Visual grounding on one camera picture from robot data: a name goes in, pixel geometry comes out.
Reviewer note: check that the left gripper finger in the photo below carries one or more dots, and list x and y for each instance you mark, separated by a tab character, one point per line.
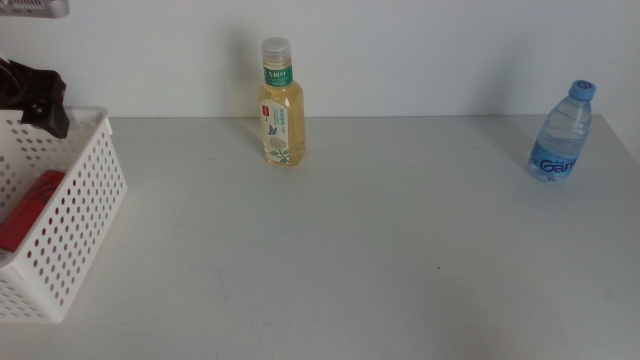
47	110

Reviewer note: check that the red cola can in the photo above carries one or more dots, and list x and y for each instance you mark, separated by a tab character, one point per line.
30	205

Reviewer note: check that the yellow tea bottle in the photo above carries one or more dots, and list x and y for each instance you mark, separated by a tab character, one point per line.
284	120

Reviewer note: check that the clear water bottle blue cap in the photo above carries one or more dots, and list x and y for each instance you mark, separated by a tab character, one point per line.
560	140

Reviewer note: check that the white perforated plastic basket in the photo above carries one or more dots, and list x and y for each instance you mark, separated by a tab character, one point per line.
75	210

